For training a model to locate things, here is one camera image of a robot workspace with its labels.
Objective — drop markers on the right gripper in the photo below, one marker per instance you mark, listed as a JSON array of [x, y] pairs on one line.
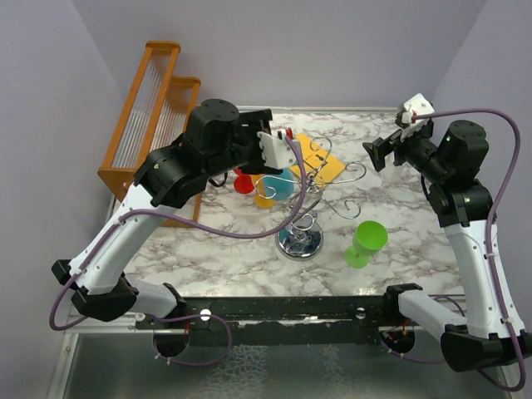
[[380, 146]]

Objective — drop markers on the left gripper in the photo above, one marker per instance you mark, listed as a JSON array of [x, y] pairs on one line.
[[251, 124]]

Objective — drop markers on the red plastic wine glass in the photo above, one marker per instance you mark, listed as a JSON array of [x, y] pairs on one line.
[[243, 183]]

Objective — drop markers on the blue plastic wine glass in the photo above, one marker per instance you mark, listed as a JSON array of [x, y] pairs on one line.
[[279, 187]]

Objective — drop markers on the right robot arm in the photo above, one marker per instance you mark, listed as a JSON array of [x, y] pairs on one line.
[[491, 334]]

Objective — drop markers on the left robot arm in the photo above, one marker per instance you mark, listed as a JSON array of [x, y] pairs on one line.
[[217, 139]]

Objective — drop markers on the clear wine glass right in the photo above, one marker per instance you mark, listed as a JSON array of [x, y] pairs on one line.
[[391, 174]]

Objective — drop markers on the clear wine glass by book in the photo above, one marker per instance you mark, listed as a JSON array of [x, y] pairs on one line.
[[284, 134]]

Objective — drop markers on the yellow plastic wine glass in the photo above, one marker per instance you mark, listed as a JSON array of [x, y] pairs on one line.
[[261, 199]]

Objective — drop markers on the green plastic wine glass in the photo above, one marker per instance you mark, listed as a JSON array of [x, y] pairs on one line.
[[370, 237]]

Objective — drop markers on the wooden dish rack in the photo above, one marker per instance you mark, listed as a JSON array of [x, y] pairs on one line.
[[155, 113]]

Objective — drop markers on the chrome wine glass rack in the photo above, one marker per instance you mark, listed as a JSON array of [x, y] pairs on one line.
[[303, 238]]

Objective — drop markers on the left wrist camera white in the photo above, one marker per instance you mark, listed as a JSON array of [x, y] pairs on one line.
[[278, 154]]

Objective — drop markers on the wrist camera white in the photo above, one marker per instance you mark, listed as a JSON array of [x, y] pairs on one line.
[[278, 154], [410, 115]]

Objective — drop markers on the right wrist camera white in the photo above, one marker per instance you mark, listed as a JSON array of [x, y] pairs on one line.
[[410, 115]]

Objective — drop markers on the black mounting rail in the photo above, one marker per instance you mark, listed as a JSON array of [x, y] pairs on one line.
[[273, 321]]

